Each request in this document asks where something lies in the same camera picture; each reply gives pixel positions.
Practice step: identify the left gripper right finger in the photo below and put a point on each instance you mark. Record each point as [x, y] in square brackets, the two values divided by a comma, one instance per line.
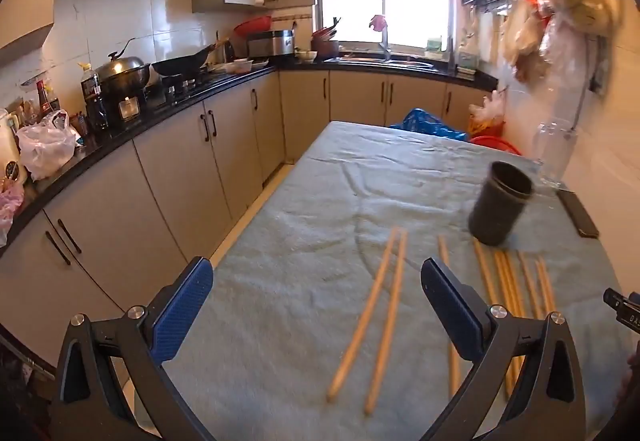
[547, 402]

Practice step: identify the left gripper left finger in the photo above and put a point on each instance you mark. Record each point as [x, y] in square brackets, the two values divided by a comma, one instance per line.
[89, 403]

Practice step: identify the person's hand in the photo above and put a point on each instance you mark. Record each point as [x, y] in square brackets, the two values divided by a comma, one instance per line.
[628, 382]

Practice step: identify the black smartphone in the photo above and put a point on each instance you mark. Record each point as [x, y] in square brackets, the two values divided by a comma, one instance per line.
[578, 214]

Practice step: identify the dark utensil holder cup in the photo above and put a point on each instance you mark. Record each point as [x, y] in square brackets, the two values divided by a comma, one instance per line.
[504, 195]

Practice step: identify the clear glass mug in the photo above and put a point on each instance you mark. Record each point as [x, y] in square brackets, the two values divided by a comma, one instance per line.
[553, 145]

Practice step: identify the red plastic basin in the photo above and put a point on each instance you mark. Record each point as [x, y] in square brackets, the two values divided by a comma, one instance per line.
[494, 142]

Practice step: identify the red basket with bags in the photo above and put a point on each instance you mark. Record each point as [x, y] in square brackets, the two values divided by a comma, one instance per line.
[488, 118]

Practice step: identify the grey-blue table cloth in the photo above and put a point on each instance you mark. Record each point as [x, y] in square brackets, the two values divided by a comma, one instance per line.
[258, 360]

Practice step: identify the white plastic bag on counter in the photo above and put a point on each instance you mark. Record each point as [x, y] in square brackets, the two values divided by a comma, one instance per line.
[46, 146]

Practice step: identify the blue plastic bag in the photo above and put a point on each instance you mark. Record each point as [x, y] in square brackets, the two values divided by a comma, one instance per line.
[419, 121]

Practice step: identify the dark sauce bottle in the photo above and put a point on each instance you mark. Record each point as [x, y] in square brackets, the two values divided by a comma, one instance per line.
[96, 111]

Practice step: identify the large hanging plastic bag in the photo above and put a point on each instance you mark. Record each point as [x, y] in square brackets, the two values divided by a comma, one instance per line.
[569, 36]

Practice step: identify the steel lidded pot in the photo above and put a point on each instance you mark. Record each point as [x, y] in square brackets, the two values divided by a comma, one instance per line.
[123, 72]

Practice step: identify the black wok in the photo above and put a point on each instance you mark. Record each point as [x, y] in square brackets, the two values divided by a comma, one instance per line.
[185, 65]

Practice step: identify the steel sink faucet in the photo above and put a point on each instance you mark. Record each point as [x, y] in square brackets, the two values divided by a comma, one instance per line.
[378, 24]

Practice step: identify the dark red utensil pot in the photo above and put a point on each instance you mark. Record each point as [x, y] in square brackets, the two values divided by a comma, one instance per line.
[323, 42]

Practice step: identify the silver rice cooker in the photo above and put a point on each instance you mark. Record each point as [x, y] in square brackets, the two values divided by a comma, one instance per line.
[271, 43]

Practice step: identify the red colander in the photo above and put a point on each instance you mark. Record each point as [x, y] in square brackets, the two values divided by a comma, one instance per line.
[255, 25]

